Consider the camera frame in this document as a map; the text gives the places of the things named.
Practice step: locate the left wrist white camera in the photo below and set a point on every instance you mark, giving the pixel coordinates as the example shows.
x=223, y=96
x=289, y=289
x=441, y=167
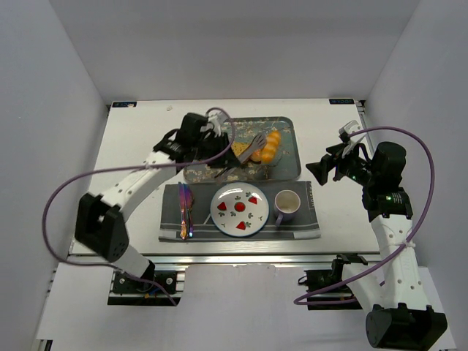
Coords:
x=215, y=122

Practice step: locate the blue table label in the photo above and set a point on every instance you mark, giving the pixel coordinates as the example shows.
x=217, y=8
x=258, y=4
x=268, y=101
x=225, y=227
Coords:
x=130, y=104
x=335, y=101

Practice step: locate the striped yellow croissant roll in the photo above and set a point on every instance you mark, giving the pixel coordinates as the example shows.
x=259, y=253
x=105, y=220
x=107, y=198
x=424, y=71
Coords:
x=270, y=149

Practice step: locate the wrist white camera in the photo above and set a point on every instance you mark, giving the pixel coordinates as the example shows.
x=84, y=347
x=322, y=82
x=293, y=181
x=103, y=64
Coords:
x=349, y=138
x=215, y=122

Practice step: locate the lavender ceramic mug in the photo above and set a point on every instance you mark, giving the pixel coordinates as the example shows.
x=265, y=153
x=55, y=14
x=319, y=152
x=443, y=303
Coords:
x=286, y=205

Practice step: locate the grey striped placemat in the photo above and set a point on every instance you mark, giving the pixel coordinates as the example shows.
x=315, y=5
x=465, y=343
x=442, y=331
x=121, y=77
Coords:
x=303, y=225

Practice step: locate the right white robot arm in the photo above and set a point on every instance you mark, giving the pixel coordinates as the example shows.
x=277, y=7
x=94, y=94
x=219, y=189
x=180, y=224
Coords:
x=399, y=314

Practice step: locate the silver metal tongs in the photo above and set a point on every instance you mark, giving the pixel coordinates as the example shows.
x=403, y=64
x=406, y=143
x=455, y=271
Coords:
x=258, y=142

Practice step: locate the white strawberry pattern plate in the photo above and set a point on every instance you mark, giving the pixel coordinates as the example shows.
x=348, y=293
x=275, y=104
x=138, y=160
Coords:
x=239, y=209

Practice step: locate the small round glazed bun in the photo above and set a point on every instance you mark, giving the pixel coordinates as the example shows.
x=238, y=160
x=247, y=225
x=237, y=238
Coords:
x=256, y=156

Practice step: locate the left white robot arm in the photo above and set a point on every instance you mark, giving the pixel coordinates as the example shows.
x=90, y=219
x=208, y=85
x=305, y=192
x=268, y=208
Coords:
x=101, y=220

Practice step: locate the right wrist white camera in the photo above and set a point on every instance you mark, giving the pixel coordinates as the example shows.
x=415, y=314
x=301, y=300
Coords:
x=349, y=138

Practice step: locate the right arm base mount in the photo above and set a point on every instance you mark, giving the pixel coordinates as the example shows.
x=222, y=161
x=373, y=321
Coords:
x=339, y=298

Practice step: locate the aluminium table edge rail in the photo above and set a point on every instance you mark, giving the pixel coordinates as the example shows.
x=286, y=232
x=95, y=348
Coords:
x=241, y=259

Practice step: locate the iridescent fork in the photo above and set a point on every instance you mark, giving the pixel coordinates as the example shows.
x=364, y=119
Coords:
x=189, y=205

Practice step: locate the left blue table label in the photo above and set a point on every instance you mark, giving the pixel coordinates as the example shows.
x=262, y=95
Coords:
x=130, y=104

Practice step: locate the brown bread slice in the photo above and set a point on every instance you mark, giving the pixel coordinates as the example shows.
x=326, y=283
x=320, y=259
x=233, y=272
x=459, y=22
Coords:
x=238, y=148

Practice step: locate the floral teal serving tray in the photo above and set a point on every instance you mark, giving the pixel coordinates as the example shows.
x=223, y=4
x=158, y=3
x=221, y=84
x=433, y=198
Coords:
x=284, y=167

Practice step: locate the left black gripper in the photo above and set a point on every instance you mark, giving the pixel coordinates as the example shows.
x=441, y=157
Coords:
x=222, y=153

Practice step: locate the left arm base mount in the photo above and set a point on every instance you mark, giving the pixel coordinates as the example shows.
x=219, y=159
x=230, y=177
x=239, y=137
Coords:
x=128, y=292

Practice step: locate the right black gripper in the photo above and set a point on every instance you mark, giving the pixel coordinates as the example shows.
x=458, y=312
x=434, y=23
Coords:
x=329, y=167

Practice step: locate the right blue table label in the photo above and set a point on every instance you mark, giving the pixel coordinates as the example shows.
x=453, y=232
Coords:
x=335, y=101

